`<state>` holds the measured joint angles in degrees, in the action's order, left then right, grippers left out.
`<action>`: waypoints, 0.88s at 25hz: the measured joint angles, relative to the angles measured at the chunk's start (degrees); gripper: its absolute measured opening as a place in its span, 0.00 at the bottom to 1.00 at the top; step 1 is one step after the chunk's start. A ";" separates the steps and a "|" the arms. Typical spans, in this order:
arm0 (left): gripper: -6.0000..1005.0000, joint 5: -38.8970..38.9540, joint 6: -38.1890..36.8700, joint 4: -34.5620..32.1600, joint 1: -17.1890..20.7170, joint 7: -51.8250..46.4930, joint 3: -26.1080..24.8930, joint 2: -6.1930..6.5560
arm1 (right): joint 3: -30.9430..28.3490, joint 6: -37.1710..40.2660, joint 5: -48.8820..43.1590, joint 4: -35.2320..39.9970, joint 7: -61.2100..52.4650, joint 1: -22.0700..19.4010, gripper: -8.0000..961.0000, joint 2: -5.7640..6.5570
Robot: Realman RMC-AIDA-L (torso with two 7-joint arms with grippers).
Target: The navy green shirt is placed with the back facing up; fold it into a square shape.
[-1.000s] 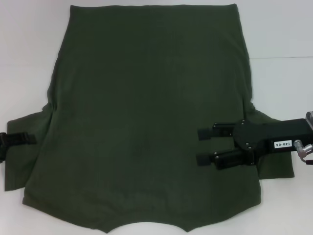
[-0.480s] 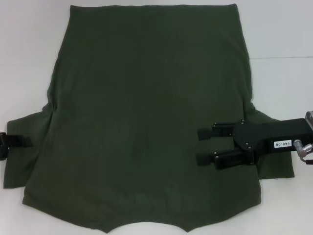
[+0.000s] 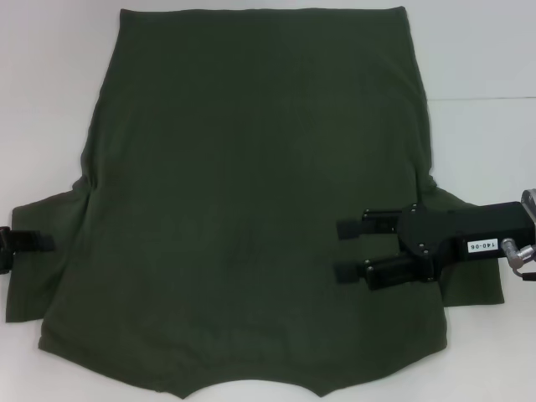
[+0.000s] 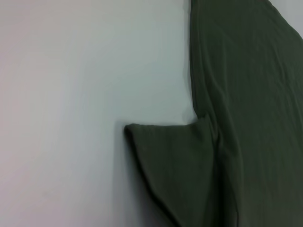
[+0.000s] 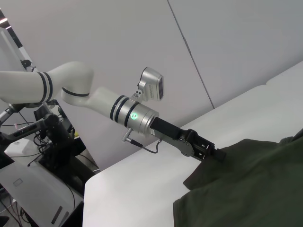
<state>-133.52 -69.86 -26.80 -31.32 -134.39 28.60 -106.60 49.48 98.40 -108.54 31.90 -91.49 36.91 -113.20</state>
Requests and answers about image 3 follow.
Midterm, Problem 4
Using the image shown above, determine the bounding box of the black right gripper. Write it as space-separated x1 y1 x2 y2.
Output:
334 200 536 291

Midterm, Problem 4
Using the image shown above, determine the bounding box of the dark green t-shirt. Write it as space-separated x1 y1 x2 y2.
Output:
4 6 506 377

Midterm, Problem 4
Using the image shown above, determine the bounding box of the cable with silver plug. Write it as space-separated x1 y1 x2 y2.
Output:
502 236 536 282

